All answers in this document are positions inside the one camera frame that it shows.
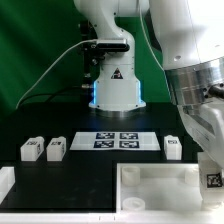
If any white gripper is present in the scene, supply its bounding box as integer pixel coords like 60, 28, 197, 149
178, 98, 224, 160

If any white square tabletop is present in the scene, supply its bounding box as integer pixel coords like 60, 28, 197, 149
116, 163, 224, 213

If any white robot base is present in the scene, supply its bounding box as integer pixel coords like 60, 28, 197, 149
73, 0, 149, 113

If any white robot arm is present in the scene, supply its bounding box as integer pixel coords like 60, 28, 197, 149
147, 0, 224, 166

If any white marker sheet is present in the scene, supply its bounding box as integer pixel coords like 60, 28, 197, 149
70, 131, 160, 151

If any white obstacle fence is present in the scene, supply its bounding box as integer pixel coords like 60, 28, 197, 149
0, 166, 224, 224

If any black camera on base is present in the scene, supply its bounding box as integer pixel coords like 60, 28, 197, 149
91, 39, 130, 52

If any black cable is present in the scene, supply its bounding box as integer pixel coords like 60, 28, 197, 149
19, 87, 91, 106

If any white cable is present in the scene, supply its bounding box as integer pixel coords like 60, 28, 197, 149
15, 39, 98, 110

